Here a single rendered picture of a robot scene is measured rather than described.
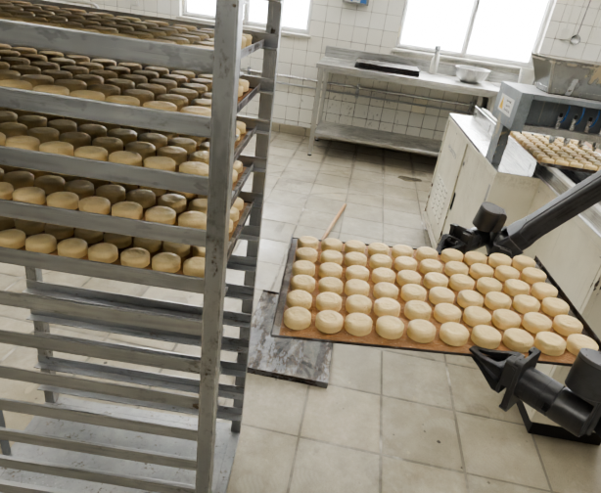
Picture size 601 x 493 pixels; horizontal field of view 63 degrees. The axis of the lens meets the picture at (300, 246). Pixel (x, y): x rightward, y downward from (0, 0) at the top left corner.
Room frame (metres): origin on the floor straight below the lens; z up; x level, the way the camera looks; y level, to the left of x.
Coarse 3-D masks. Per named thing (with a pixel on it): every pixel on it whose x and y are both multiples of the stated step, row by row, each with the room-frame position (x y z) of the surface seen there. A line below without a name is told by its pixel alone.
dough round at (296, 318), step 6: (288, 312) 0.74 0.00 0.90; (294, 312) 0.74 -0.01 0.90; (300, 312) 0.74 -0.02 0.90; (306, 312) 0.74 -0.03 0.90; (288, 318) 0.72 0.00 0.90; (294, 318) 0.72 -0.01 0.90; (300, 318) 0.72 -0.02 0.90; (306, 318) 0.73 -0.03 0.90; (288, 324) 0.72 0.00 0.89; (294, 324) 0.71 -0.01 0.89; (300, 324) 0.71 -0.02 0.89; (306, 324) 0.72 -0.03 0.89
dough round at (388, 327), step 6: (384, 318) 0.75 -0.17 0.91; (390, 318) 0.75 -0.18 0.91; (396, 318) 0.75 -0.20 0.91; (378, 324) 0.73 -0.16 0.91; (384, 324) 0.73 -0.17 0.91; (390, 324) 0.73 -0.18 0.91; (396, 324) 0.73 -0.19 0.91; (402, 324) 0.73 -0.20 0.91; (378, 330) 0.72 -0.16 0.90; (384, 330) 0.71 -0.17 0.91; (390, 330) 0.71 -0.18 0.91; (396, 330) 0.71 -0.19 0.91; (402, 330) 0.72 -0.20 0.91; (384, 336) 0.71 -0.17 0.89; (390, 336) 0.71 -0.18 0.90; (396, 336) 0.71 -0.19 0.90
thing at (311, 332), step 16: (368, 256) 1.03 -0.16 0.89; (464, 256) 1.07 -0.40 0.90; (288, 288) 0.86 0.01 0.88; (400, 288) 0.89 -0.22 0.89; (448, 288) 0.91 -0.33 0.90; (400, 304) 0.83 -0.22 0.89; (432, 304) 0.84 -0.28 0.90; (432, 320) 0.78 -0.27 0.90; (304, 336) 0.70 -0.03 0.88; (320, 336) 0.70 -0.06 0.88; (336, 336) 0.71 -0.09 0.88; (352, 336) 0.71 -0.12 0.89; (368, 336) 0.71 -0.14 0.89; (400, 336) 0.72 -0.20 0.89; (464, 352) 0.69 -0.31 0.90; (528, 352) 0.71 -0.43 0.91
